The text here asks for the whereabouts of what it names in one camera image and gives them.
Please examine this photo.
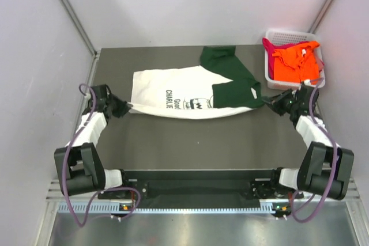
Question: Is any orange t-shirt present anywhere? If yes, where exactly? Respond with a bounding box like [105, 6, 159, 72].
[272, 41, 320, 83]

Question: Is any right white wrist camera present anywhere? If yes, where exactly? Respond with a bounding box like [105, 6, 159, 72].
[301, 79, 319, 86]

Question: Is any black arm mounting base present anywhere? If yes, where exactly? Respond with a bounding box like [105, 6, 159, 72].
[126, 168, 293, 200]

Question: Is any white and green t-shirt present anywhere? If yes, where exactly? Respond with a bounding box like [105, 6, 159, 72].
[129, 46, 264, 120]

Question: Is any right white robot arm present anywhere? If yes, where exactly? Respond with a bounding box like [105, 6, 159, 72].
[262, 84, 354, 200]

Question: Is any pink t-shirt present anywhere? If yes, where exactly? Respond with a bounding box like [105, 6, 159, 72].
[262, 37, 324, 80]

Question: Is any grey slotted cable duct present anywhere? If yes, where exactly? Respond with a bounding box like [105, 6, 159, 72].
[57, 202, 292, 215]

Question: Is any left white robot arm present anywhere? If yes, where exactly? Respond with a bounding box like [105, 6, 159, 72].
[54, 84, 131, 198]

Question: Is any white plastic laundry basket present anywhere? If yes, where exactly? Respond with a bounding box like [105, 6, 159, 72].
[262, 29, 325, 90]

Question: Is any left aluminium frame post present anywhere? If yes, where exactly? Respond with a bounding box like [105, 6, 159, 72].
[59, 0, 97, 57]

